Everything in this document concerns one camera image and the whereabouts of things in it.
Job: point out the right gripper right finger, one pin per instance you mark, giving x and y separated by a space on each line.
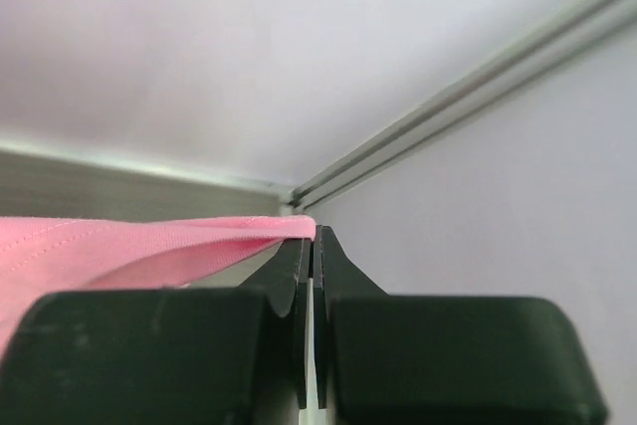
391 359

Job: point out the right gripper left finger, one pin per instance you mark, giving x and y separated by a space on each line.
166 356

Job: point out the light pink t-shirt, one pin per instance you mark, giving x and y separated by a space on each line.
45 255

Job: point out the right aluminium frame post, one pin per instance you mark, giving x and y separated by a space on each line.
573 32

